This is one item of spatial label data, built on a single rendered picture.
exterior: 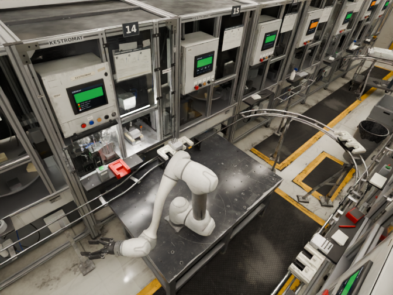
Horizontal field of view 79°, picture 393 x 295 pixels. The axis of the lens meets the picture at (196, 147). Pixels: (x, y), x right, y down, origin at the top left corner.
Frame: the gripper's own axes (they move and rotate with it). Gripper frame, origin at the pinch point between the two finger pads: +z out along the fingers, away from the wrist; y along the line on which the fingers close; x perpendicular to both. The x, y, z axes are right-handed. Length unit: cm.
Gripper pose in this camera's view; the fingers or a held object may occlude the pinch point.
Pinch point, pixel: (88, 247)
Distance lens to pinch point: 178.2
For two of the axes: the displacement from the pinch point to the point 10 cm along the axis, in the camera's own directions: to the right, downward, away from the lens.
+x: 2.0, 8.7, 4.4
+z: -9.6, 1.0, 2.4
